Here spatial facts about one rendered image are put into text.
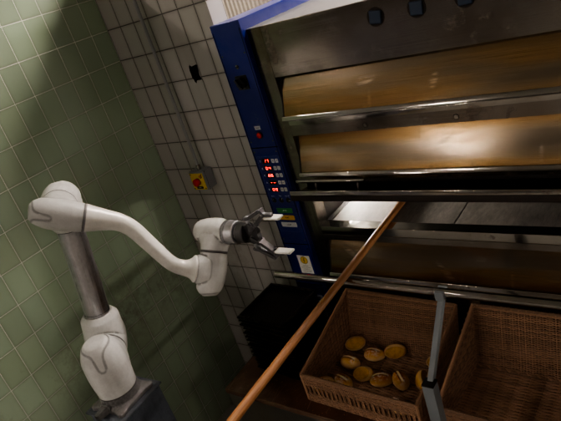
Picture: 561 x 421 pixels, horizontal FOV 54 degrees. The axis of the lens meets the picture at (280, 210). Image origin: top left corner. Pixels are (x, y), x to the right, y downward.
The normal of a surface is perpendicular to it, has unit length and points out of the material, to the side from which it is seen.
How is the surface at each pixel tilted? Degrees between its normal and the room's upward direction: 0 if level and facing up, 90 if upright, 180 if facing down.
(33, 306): 90
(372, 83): 70
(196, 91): 90
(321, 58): 90
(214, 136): 90
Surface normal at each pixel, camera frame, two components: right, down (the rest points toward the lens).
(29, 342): 0.79, 0.01
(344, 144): -0.61, 0.16
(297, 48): -0.54, 0.49
